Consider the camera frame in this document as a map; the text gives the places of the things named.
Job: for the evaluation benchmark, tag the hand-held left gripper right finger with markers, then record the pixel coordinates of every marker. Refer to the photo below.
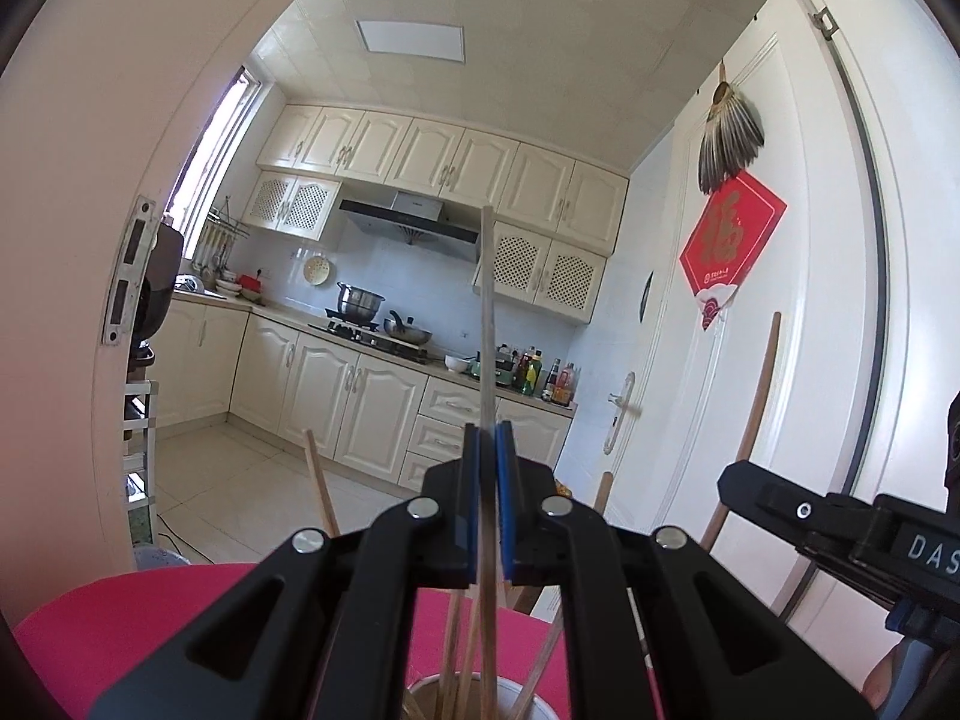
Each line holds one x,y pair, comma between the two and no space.
504,510

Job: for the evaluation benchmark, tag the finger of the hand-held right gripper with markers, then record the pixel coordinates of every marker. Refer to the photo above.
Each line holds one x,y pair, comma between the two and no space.
787,510

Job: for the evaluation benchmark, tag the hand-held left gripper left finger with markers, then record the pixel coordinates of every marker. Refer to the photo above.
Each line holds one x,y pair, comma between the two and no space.
472,510

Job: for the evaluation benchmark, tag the thin wooden chopstick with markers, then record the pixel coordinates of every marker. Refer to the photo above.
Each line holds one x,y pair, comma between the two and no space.
761,390

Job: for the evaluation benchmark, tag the bunch of wooden chopsticks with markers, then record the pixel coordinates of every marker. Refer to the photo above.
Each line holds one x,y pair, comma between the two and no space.
321,487

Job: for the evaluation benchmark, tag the pink cup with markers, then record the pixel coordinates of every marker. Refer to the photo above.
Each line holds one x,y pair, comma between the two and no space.
517,692

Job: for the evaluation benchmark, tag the person's right hand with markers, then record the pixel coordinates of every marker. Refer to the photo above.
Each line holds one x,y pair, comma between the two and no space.
883,679

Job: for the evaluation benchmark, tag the row of condiment bottles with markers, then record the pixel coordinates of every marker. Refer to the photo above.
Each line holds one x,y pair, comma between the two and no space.
551,382

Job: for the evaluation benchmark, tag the green electric cooker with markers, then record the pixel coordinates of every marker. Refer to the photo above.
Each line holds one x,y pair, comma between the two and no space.
504,373

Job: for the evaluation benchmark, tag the white bowl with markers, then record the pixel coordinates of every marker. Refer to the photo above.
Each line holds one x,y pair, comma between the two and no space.
457,364

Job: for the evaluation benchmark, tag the cream lower kitchen cabinets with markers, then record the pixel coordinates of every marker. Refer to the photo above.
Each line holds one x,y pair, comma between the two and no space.
337,390

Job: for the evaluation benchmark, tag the cream kitchen cabinets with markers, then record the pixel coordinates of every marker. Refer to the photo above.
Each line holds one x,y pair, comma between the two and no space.
337,390
450,157

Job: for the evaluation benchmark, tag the dark wok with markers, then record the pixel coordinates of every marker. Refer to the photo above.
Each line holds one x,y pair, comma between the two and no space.
409,330

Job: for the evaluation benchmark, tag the white panel door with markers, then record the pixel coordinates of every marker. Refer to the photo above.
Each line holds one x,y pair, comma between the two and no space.
810,315

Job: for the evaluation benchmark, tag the gas stove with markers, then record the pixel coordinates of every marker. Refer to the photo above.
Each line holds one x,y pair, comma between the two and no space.
367,339

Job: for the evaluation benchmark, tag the steel stock pot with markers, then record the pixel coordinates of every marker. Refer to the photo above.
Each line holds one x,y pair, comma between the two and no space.
360,301

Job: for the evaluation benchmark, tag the red diamond door poster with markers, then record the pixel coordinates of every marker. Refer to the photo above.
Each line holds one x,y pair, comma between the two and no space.
731,247

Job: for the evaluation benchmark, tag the range hood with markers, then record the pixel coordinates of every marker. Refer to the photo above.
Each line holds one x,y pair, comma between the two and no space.
409,217

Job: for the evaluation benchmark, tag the metal shelf rack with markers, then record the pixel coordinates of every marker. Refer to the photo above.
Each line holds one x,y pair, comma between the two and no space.
141,457

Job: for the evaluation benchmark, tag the cream upper kitchen cabinets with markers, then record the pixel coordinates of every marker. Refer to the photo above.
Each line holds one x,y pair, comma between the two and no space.
450,157

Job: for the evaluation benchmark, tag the hanging utensil rack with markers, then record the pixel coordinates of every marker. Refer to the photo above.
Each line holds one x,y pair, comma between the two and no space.
217,240

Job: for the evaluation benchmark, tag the feather fan on door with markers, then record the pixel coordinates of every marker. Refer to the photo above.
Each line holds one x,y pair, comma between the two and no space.
731,142

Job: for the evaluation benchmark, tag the pink round tablecloth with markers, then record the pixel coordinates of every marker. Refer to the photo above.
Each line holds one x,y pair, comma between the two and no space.
112,615

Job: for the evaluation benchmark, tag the metal door lock plate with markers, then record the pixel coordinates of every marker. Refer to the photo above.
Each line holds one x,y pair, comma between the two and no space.
127,270

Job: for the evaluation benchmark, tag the kitchen window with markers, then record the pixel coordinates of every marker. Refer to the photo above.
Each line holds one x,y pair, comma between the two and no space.
214,165

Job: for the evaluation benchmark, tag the ceiling light panel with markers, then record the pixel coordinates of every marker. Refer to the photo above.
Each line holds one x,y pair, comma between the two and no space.
411,40

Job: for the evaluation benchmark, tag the lattice door wall cabinet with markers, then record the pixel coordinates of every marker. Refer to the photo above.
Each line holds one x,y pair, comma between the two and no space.
547,274
289,204

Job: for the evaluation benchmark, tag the dark oval wall plaque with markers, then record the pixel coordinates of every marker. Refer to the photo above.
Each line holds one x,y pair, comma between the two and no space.
646,296

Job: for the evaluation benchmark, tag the round pale wall colander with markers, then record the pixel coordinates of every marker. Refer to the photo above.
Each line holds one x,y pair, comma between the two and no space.
316,270

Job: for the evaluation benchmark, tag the metal door bracket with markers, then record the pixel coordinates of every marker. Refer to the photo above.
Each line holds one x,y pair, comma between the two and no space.
823,21

